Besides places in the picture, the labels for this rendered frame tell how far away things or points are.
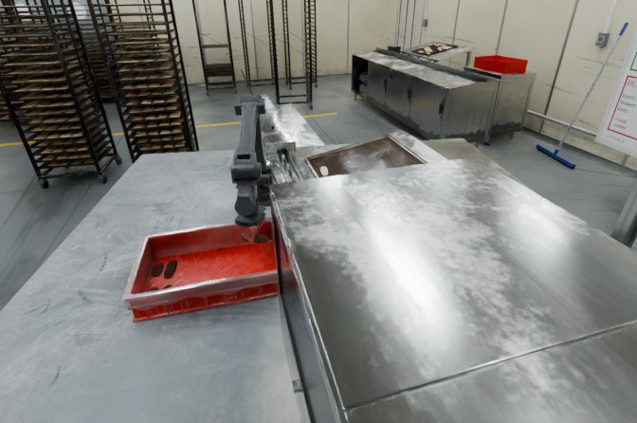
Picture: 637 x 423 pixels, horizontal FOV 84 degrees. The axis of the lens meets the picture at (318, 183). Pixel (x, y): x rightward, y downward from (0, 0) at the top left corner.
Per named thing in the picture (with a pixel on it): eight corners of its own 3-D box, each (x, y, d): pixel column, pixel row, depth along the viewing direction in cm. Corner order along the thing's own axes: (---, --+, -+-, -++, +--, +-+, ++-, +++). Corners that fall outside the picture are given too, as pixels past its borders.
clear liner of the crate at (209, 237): (148, 255, 132) (141, 233, 127) (278, 235, 142) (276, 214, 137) (127, 326, 103) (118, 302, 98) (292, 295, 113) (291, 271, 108)
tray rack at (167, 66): (137, 187, 359) (81, -13, 277) (148, 164, 410) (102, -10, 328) (199, 180, 371) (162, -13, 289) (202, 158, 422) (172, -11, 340)
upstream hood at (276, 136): (246, 104, 316) (245, 94, 312) (267, 102, 320) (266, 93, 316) (266, 156, 209) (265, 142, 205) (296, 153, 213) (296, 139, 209)
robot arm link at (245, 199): (260, 160, 106) (231, 161, 105) (258, 177, 96) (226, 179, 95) (263, 194, 112) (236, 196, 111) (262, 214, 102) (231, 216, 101)
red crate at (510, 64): (472, 66, 454) (474, 56, 448) (494, 64, 464) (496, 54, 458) (502, 73, 411) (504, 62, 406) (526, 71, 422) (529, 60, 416)
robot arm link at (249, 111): (265, 107, 137) (237, 108, 136) (264, 93, 133) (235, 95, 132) (263, 181, 105) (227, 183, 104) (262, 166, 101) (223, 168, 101)
